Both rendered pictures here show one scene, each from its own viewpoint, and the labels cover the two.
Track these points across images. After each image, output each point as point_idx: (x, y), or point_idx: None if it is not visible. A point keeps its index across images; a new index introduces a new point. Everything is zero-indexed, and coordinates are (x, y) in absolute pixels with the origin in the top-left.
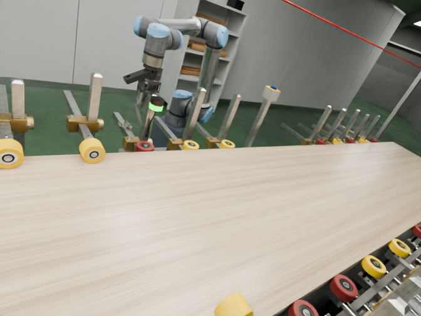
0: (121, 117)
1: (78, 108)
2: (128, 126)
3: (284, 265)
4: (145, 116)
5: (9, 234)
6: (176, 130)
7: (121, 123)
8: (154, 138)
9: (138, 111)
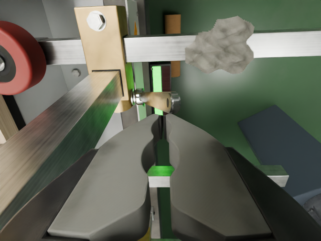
0: (293, 52)
1: None
2: (198, 53)
3: None
4: (58, 114)
5: None
6: (296, 198)
7: (229, 29)
8: (314, 151)
9: (158, 101)
